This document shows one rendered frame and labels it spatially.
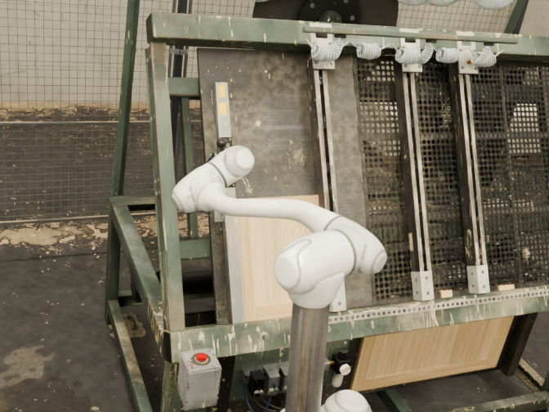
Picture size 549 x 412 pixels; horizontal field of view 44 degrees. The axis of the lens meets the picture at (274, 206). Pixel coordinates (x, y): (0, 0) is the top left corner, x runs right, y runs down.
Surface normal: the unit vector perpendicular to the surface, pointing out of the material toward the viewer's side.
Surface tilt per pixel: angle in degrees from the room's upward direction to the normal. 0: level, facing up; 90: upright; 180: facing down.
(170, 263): 58
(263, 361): 90
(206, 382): 90
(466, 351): 90
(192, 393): 90
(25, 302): 0
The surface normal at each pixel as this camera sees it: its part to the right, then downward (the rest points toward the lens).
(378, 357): 0.36, 0.46
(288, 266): -0.74, 0.09
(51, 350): 0.14, -0.89
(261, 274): 0.39, -0.08
